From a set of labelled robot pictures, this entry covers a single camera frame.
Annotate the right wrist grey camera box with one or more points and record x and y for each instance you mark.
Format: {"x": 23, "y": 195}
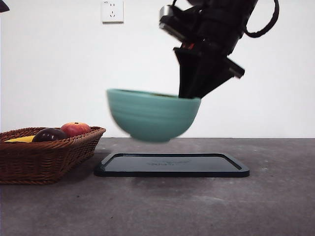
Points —
{"x": 172, "y": 23}

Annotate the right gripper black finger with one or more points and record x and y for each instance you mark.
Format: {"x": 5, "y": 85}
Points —
{"x": 188, "y": 73}
{"x": 211, "y": 76}

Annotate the teal ceramic bowl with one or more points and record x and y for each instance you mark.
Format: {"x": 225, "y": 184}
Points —
{"x": 152, "y": 118}

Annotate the red apple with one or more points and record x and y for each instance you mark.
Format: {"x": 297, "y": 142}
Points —
{"x": 75, "y": 128}

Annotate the white wall power socket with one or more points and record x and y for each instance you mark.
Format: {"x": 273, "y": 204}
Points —
{"x": 113, "y": 12}

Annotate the brown wicker basket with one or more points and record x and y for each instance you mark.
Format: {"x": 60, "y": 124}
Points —
{"x": 37, "y": 162}

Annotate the yellow banana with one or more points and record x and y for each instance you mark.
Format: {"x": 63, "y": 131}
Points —
{"x": 21, "y": 139}

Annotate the black rectangular tray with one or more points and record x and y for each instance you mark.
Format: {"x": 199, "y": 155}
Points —
{"x": 172, "y": 169}

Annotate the dark purple round fruit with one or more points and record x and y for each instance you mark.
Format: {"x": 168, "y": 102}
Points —
{"x": 50, "y": 135}

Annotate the green avocado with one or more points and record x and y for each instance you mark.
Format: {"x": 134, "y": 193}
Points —
{"x": 163, "y": 95}

